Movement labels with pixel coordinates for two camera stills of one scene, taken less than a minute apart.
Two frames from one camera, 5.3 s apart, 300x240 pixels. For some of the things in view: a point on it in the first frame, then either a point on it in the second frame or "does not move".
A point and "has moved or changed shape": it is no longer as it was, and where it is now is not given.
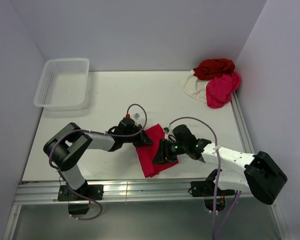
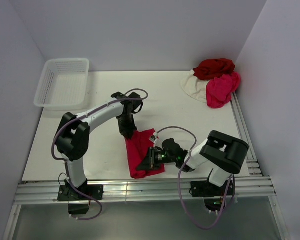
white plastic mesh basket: x=63 y=85 does not move
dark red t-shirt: x=208 y=69 does not move
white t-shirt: x=195 y=87 does not move
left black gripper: x=144 y=140 → x=124 y=131
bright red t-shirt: x=146 y=153 has moved or changed shape
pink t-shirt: x=219 y=90 does not move
